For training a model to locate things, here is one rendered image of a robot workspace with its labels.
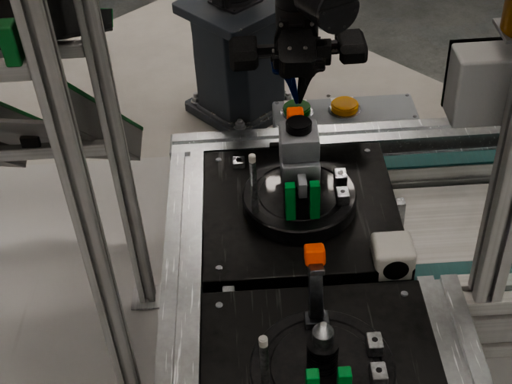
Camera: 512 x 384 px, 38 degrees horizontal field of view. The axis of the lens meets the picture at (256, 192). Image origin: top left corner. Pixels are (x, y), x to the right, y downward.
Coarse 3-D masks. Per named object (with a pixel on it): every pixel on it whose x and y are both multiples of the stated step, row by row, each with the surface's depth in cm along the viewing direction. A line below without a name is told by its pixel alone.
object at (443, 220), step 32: (416, 160) 100; (448, 160) 100; (480, 160) 100; (416, 192) 100; (448, 192) 100; (480, 192) 99; (416, 224) 95; (448, 224) 95; (480, 224) 94; (448, 256) 90; (480, 320) 81
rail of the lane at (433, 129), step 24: (408, 120) 105; (432, 120) 105; (192, 144) 103; (216, 144) 103; (240, 144) 102; (264, 144) 102; (336, 144) 102; (384, 144) 102; (408, 144) 102; (432, 144) 103; (456, 144) 103; (480, 144) 103
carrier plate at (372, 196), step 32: (224, 160) 98; (256, 160) 98; (320, 160) 97; (352, 160) 97; (384, 160) 97; (224, 192) 93; (384, 192) 92; (224, 224) 89; (352, 224) 88; (384, 224) 87; (224, 256) 85; (256, 256) 84; (288, 256) 84; (352, 256) 84; (256, 288) 83
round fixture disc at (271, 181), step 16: (272, 176) 92; (272, 192) 90; (352, 192) 89; (272, 208) 88; (304, 208) 87; (320, 208) 87; (336, 208) 87; (352, 208) 87; (256, 224) 87; (272, 224) 85; (288, 224) 85; (304, 224) 85; (320, 224) 85; (336, 224) 85; (288, 240) 85; (304, 240) 85; (320, 240) 86
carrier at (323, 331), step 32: (288, 288) 80; (352, 288) 80; (384, 288) 80; (416, 288) 80; (224, 320) 77; (256, 320) 77; (288, 320) 74; (320, 320) 73; (352, 320) 74; (384, 320) 76; (416, 320) 76; (224, 352) 74; (256, 352) 72; (288, 352) 71; (320, 352) 67; (352, 352) 71; (384, 352) 71; (416, 352) 73
